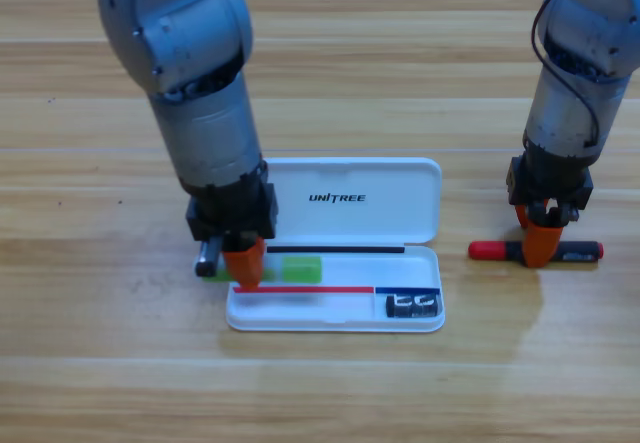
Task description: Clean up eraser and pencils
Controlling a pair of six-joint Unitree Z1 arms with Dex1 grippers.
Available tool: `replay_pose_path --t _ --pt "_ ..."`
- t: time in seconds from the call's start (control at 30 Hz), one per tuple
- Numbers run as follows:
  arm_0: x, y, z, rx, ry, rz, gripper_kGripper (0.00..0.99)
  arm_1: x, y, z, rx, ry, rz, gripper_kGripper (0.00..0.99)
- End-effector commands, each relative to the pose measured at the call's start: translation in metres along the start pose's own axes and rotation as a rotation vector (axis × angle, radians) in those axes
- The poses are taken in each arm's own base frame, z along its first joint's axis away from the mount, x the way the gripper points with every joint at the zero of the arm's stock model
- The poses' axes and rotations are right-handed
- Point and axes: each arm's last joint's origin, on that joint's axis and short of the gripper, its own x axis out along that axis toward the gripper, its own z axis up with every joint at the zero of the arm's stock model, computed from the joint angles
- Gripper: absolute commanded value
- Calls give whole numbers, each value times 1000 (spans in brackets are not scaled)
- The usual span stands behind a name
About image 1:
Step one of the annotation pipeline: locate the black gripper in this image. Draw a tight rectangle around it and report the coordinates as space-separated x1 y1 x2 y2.
507 140 599 269
179 160 279 292

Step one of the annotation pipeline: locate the black marker with red cap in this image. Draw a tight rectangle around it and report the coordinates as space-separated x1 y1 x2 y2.
467 240 605 265

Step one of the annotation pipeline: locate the green capped highlighter pen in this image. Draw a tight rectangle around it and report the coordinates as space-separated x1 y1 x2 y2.
201 255 323 285

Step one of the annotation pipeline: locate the white Unitree pencil case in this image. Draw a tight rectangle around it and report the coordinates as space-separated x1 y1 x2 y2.
225 156 446 334

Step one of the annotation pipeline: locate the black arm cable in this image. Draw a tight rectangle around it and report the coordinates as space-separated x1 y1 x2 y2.
530 0 601 147

